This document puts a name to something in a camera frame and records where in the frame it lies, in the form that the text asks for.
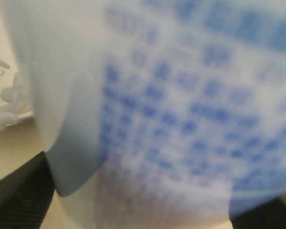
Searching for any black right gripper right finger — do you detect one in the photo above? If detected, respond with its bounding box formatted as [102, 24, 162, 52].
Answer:
[230, 193, 286, 229]

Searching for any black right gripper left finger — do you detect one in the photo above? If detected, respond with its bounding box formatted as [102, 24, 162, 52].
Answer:
[0, 152, 55, 229]

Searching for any blue pump dispenser bottle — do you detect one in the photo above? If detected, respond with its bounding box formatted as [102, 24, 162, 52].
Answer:
[0, 0, 286, 229]

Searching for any round steel plate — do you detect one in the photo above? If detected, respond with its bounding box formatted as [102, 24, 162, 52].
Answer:
[0, 14, 33, 131]

